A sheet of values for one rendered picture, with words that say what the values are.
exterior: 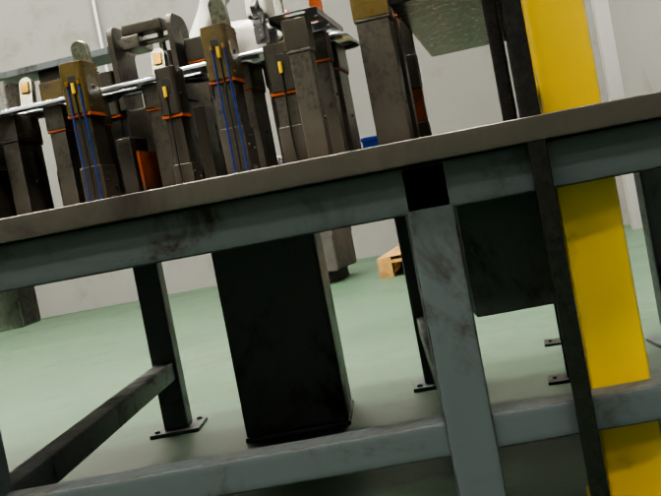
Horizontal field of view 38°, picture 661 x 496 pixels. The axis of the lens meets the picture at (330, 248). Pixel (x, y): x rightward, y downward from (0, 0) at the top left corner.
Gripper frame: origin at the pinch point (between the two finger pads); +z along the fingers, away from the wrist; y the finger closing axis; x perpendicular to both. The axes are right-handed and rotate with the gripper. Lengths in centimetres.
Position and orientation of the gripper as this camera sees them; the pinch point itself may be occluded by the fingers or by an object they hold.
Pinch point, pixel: (268, 41)
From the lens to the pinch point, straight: 232.3
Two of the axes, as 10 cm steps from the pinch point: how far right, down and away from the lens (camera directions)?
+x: 9.6, -1.7, -2.1
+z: 1.9, 9.8, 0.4
